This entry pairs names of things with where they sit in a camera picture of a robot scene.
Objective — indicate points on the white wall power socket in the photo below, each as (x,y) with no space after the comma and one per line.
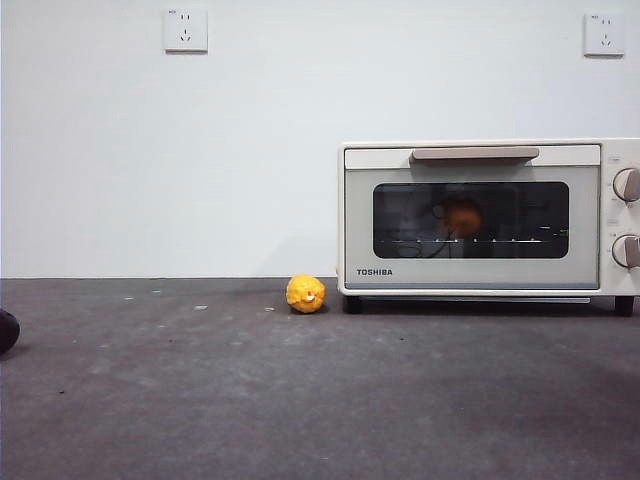
(604,35)
(186,31)

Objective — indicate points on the brown potato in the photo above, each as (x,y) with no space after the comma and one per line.
(465,217)

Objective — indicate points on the dark purple eggplant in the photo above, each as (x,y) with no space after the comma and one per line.
(7,332)

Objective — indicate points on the beige round oven knob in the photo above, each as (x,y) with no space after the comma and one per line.
(626,251)
(626,185)

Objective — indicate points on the white Toshiba toaster oven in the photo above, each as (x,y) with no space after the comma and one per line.
(607,280)

